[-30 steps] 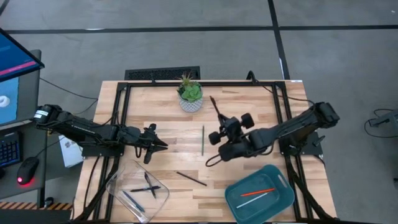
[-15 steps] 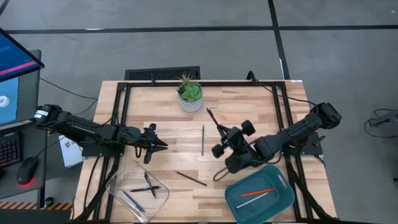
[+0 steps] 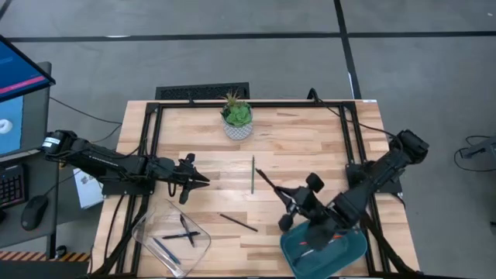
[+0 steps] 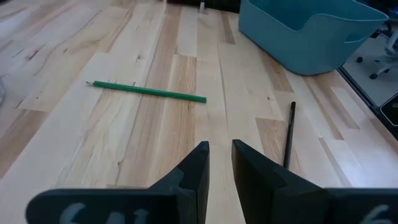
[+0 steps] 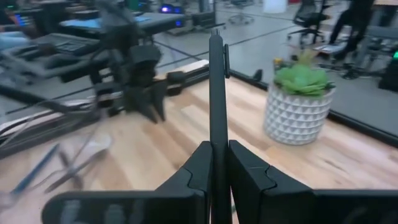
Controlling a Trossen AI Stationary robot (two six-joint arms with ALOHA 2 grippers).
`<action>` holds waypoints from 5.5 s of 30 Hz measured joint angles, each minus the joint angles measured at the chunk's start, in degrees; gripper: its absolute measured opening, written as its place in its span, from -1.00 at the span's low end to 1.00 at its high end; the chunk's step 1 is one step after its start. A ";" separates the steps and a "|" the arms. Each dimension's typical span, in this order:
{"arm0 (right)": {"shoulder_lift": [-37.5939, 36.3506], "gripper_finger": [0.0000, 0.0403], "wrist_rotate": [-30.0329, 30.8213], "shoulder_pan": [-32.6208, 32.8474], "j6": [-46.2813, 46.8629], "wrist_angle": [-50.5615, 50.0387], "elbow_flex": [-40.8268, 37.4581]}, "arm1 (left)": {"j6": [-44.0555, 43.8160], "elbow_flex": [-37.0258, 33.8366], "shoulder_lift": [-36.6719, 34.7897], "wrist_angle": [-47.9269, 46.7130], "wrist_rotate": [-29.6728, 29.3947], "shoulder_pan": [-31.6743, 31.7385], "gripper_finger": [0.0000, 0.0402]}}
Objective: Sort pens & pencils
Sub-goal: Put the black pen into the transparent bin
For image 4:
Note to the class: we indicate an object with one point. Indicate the black device box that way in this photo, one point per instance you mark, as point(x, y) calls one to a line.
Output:
point(390, 110)

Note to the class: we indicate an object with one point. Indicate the black pencil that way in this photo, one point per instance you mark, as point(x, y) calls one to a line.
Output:
point(290, 130)

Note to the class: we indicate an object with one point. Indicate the office chair base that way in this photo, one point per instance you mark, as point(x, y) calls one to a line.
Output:
point(392, 46)

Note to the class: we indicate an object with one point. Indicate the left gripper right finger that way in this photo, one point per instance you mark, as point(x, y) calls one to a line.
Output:
point(280, 202)

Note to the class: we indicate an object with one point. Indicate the green pencil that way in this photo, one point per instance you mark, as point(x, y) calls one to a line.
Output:
point(149, 91)

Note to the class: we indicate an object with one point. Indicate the teal plastic bin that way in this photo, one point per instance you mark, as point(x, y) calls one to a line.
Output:
point(295, 46)

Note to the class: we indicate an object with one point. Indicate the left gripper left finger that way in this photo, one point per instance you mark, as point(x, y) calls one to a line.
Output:
point(124, 205)

